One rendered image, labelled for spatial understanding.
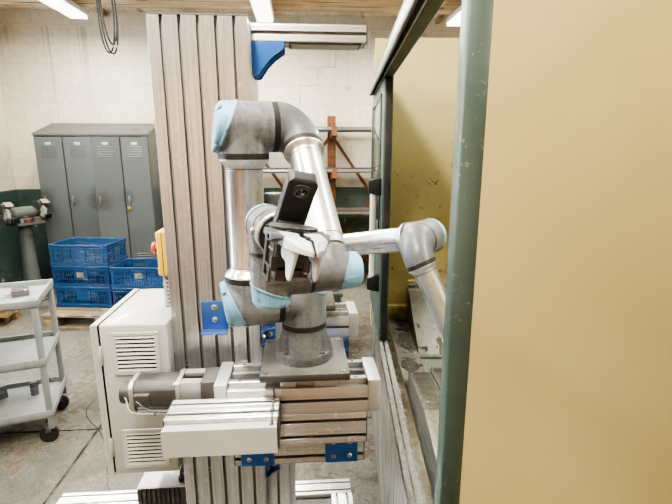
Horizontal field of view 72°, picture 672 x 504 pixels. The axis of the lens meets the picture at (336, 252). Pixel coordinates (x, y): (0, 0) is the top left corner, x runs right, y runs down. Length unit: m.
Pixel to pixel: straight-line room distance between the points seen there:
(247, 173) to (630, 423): 0.88
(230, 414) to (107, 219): 5.05
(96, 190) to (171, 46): 4.81
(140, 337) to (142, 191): 4.65
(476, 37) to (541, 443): 0.67
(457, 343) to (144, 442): 1.04
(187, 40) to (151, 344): 0.81
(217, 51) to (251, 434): 0.95
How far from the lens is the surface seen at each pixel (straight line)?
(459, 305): 0.77
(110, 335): 1.42
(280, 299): 0.86
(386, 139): 2.06
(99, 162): 6.03
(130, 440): 1.56
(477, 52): 0.74
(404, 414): 1.70
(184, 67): 1.31
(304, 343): 1.18
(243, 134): 1.06
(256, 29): 1.38
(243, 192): 1.08
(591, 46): 0.80
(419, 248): 1.43
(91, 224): 6.23
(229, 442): 1.17
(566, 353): 0.86
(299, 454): 1.39
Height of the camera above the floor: 1.70
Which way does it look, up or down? 13 degrees down
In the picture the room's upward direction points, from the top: straight up
